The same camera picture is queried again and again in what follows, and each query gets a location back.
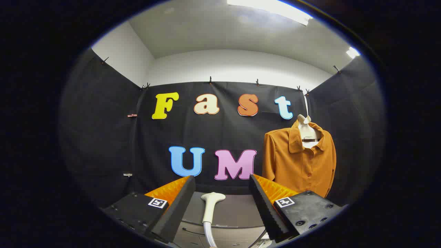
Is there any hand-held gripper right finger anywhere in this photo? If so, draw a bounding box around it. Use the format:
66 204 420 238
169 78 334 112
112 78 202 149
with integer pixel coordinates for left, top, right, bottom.
249 174 345 241

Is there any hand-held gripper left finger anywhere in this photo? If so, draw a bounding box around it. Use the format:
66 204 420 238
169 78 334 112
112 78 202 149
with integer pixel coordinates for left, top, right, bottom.
102 175 196 244

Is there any brown button shirt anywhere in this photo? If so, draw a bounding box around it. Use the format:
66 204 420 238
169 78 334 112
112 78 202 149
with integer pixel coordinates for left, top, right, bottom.
262 120 337 198

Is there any black backdrop cloth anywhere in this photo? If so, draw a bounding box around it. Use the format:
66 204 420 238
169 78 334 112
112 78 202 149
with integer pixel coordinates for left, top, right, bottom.
59 48 386 210

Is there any row of black clips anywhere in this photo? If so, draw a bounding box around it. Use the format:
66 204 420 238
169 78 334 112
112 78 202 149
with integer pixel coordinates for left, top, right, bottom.
102 57 341 95

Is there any long ceiling light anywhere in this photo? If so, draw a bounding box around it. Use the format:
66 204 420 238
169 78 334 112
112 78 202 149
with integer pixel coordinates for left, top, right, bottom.
227 0 313 26

